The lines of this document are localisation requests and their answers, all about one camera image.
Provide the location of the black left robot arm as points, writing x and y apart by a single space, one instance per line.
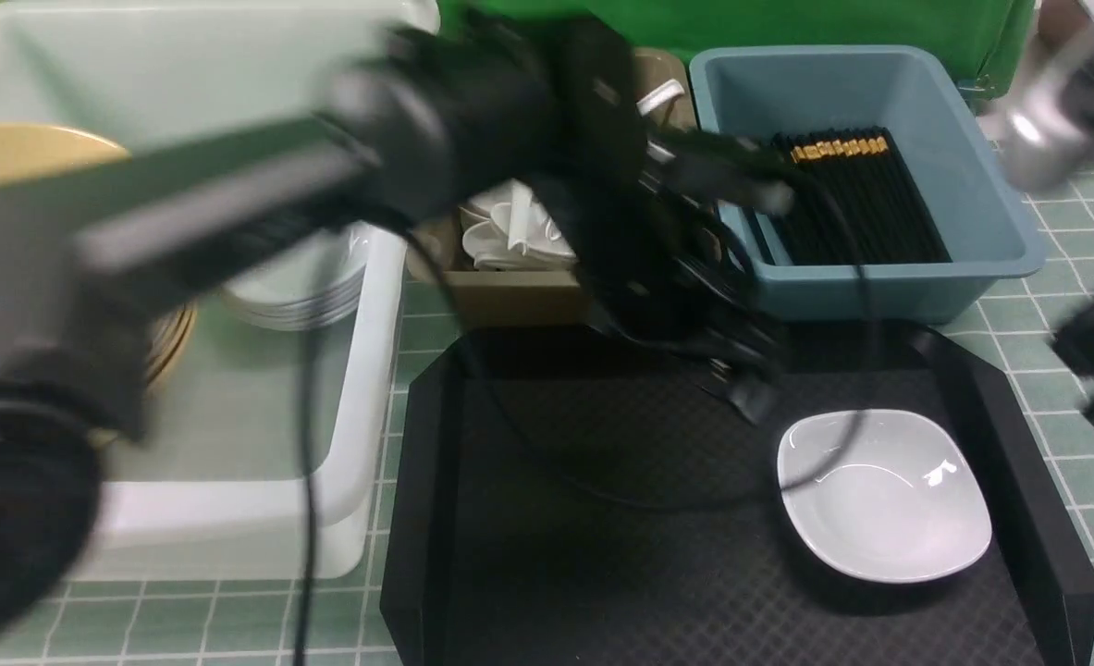
91 258

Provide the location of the black plastic serving tray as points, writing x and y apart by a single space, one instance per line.
492 560

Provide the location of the blue plastic chopstick bin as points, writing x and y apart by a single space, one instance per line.
989 234

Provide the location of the pile of white spoons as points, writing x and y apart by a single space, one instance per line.
508 229

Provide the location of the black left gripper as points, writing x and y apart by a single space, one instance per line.
660 268

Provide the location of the pink container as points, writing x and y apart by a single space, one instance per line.
1055 23

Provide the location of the bundle of black chopsticks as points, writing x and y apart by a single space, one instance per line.
865 173

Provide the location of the white square sauce dish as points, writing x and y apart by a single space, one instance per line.
901 507

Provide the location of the brown plastic spoon bin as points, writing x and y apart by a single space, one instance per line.
544 298

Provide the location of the stack of white dishes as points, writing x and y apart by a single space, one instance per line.
311 285

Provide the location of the large white plastic tub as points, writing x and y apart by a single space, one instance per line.
213 492

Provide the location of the stack of yellow bowls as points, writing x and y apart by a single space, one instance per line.
37 151

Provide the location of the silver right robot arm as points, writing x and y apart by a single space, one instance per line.
1026 170

